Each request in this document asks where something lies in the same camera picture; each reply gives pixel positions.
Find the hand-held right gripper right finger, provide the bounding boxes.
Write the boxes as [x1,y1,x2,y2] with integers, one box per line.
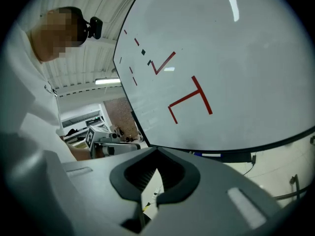
[140,147,283,236]

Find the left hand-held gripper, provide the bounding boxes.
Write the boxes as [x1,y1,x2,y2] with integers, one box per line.
[85,125,141,159]

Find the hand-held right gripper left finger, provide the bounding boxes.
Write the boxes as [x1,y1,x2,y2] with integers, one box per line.
[45,147,158,236]

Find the person's left forearm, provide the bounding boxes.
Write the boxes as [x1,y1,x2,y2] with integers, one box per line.
[65,143,92,161]

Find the black marker tray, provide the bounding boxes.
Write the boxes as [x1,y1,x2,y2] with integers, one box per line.
[188,150,253,164]

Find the white whiteboard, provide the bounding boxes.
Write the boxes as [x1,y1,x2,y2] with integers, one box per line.
[112,0,315,155]

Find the pile of dark bags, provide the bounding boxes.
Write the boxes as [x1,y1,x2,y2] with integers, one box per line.
[112,124,143,143]

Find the metal shelf rack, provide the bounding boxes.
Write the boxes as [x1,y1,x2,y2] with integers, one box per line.
[61,109,112,148]

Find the ceiling tube light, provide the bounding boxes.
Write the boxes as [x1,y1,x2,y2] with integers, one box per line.
[94,77,122,86]

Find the white shirt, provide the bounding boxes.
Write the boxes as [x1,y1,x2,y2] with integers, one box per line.
[0,21,78,163]

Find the person's head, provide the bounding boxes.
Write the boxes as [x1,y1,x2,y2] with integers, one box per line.
[31,6,87,62]

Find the black power cable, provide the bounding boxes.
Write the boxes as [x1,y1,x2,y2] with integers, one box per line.
[242,153,258,177]

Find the black head camera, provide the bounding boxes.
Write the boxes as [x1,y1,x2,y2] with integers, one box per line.
[87,16,103,40]

